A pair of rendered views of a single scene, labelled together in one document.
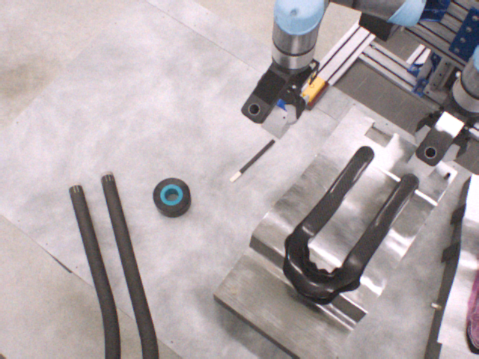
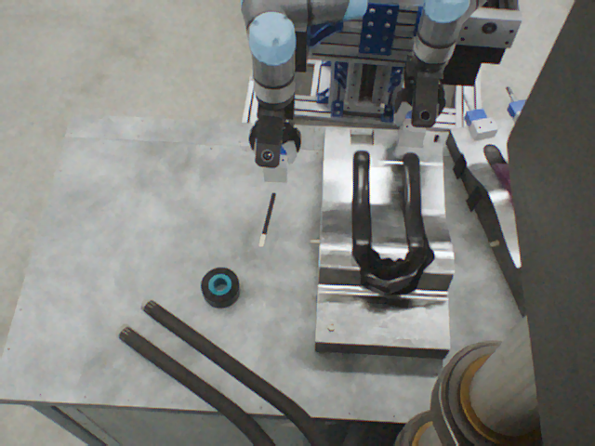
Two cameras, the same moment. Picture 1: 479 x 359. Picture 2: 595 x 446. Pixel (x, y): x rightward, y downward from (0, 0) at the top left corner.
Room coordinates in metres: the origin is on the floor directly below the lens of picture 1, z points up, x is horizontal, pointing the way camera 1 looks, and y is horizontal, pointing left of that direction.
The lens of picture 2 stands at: (-0.07, 0.30, 2.07)
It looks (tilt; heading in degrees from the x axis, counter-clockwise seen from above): 61 degrees down; 327
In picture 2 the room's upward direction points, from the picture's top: straight up
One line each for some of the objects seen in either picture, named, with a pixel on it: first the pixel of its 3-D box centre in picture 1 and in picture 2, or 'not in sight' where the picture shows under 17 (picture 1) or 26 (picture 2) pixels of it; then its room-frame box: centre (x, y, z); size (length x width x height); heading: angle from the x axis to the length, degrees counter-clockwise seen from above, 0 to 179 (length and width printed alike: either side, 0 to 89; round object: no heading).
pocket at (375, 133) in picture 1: (378, 137); (361, 140); (0.59, -0.31, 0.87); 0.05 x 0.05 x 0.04; 53
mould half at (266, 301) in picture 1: (338, 232); (382, 230); (0.38, -0.21, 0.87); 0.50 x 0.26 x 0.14; 143
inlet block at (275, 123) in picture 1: (289, 105); (277, 150); (0.63, -0.11, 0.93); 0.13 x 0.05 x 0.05; 143
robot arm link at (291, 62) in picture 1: (291, 45); (272, 82); (0.62, -0.10, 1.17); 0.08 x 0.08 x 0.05
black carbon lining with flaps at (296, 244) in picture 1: (351, 221); (390, 213); (0.38, -0.23, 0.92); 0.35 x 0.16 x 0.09; 143
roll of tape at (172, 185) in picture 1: (172, 197); (220, 287); (0.47, 0.14, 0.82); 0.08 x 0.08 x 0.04
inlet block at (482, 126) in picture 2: not in sight; (474, 116); (0.51, -0.58, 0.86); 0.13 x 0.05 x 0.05; 161
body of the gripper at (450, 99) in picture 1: (461, 108); (425, 71); (0.55, -0.42, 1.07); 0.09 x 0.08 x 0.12; 143
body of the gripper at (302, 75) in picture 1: (291, 68); (275, 108); (0.62, -0.10, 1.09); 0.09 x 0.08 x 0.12; 143
